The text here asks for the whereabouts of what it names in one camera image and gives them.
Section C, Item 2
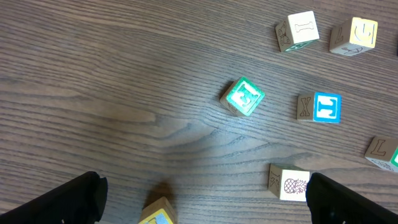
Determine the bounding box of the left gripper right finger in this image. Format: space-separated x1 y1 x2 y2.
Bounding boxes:
306 172 397 224

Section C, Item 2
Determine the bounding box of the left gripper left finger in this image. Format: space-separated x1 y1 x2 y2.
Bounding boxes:
1 171 108 224

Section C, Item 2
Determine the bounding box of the wooden block yellow side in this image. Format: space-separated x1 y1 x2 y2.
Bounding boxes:
268 163 310 202

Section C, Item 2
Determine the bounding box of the green number 7 block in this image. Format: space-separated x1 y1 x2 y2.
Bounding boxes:
364 136 397 172

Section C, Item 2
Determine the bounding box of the yellow top block near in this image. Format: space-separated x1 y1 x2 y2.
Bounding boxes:
138 197 178 224

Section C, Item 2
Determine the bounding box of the blue letter T block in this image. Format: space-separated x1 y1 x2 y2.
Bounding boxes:
296 92 342 123

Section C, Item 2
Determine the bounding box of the green letter block left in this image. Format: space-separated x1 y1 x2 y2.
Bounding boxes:
220 77 266 116

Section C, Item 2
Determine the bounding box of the yellow top block far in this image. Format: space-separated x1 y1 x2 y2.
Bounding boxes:
329 17 378 56

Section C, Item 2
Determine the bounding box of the white block green side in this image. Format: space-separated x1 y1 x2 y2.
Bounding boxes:
275 11 320 52

